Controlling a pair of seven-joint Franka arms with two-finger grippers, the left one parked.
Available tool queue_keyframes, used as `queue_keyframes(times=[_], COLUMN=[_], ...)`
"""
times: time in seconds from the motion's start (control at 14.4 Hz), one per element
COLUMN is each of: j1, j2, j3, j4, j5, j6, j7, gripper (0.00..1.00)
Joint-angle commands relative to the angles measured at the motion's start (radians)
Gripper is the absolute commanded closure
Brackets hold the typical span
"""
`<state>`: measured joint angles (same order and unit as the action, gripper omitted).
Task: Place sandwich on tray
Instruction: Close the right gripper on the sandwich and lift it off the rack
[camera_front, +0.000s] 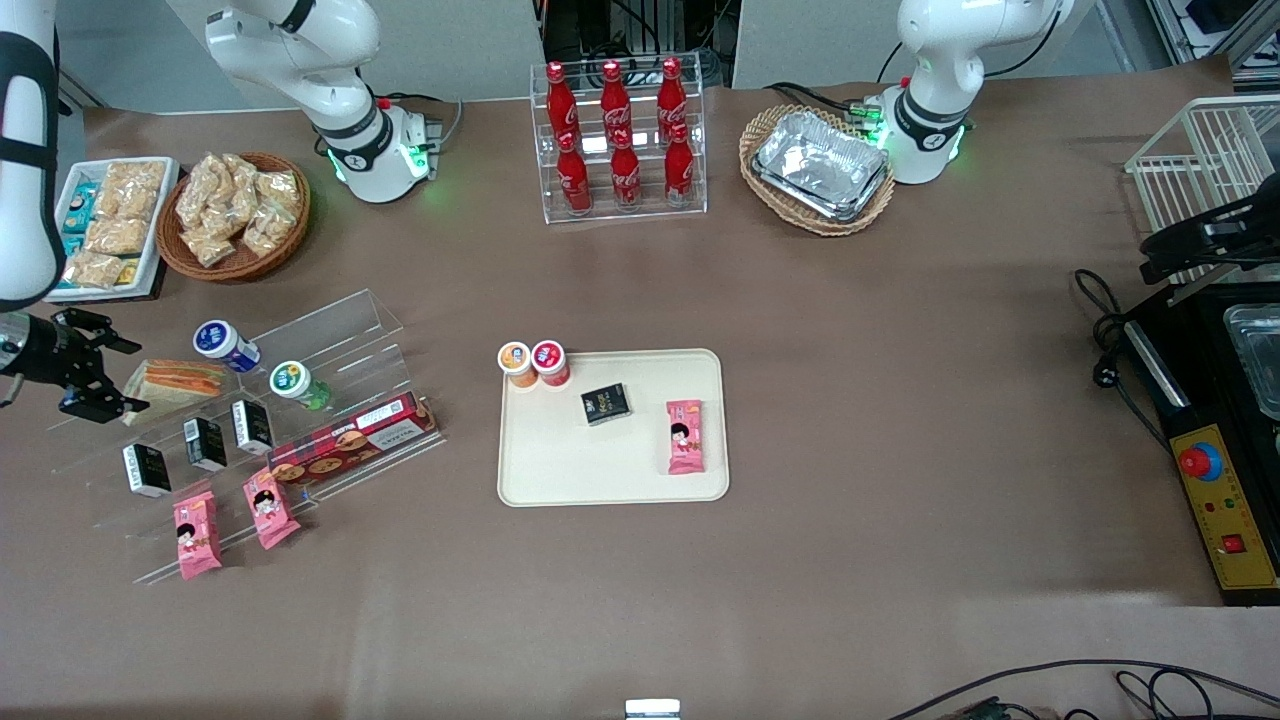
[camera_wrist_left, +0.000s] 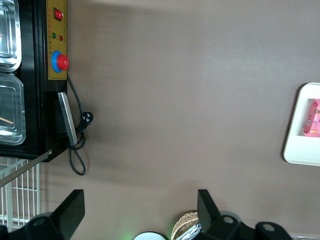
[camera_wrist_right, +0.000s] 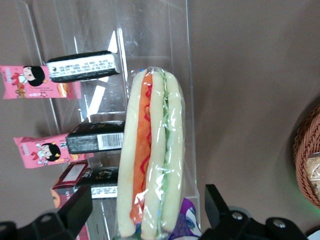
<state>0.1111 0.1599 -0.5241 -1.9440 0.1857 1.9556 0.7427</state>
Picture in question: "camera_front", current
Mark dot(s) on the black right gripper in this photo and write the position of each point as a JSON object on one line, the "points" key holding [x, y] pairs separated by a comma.
{"points": [[46, 357]]}

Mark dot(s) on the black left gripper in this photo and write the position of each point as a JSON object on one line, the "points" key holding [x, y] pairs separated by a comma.
{"points": [[1232, 234]]}

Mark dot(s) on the triangle sandwich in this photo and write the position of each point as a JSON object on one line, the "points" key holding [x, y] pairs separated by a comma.
{"points": [[178, 383]]}

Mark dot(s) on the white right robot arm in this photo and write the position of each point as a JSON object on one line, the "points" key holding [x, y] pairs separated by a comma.
{"points": [[290, 60]]}

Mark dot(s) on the white rectangular snack tray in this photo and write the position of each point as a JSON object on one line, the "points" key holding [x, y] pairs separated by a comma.
{"points": [[162, 220]]}

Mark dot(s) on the silver foil tray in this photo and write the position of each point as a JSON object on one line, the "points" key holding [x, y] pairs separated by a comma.
{"points": [[872, 198], [820, 160]]}

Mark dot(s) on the cream plastic tray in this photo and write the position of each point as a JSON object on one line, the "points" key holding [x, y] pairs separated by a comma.
{"points": [[610, 465]]}

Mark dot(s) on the clear bag of crackers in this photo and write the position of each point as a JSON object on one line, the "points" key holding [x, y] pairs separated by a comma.
{"points": [[278, 188], [232, 212], [138, 176], [243, 175], [128, 205], [92, 270], [268, 230], [198, 205], [208, 245], [215, 172], [118, 237]]}

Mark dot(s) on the yellow and blue snack packet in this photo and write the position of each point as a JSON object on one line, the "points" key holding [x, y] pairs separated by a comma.
{"points": [[130, 273]]}

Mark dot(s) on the small black carton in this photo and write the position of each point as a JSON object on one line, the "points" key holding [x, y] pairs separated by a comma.
{"points": [[606, 404], [147, 470], [205, 444], [253, 427]]}

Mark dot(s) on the blue-lid small cup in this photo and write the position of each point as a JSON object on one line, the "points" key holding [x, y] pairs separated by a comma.
{"points": [[220, 340]]}

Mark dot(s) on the steel food container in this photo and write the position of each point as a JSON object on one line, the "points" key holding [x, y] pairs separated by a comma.
{"points": [[1258, 360]]}

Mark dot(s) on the black sealing machine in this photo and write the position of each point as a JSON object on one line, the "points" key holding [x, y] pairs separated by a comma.
{"points": [[1180, 400]]}

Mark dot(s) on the dark brown wicker basket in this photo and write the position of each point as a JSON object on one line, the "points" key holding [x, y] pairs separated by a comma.
{"points": [[240, 268]]}

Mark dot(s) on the green-lid small cup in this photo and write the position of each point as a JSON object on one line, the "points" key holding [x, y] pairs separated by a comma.
{"points": [[292, 380]]}

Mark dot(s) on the pink snack packet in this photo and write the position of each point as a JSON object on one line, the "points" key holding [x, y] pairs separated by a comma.
{"points": [[270, 508], [686, 437], [197, 535]]}

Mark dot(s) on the red emergency stop button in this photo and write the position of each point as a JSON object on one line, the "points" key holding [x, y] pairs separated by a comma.
{"points": [[1200, 461]]}

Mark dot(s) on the clear acrylic stepped shelf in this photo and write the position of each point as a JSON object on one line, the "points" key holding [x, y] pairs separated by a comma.
{"points": [[340, 335]]}

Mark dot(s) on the red cookie box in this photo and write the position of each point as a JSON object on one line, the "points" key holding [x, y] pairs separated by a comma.
{"points": [[350, 440]]}

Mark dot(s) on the light tan wicker basket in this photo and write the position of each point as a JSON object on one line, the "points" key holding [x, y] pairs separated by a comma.
{"points": [[760, 180]]}

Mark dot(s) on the orange-lid small cup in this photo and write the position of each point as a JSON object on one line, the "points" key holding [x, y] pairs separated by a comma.
{"points": [[515, 358]]}

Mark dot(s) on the red-lid small cup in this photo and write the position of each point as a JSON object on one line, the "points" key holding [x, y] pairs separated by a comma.
{"points": [[549, 357]]}

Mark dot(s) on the red cola bottle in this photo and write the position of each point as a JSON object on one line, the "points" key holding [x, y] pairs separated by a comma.
{"points": [[671, 98], [574, 180], [626, 178], [613, 100], [561, 100], [679, 172]]}

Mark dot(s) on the clear acrylic bottle rack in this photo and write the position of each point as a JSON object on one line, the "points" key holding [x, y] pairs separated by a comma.
{"points": [[640, 205]]}

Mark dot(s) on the black equipment rack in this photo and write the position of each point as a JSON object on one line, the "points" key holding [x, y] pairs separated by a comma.
{"points": [[640, 30]]}

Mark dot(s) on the small white block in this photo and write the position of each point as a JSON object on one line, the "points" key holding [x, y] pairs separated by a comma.
{"points": [[652, 710]]}

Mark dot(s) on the red rocker switch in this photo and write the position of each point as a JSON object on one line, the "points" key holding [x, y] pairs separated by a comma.
{"points": [[1234, 545]]}

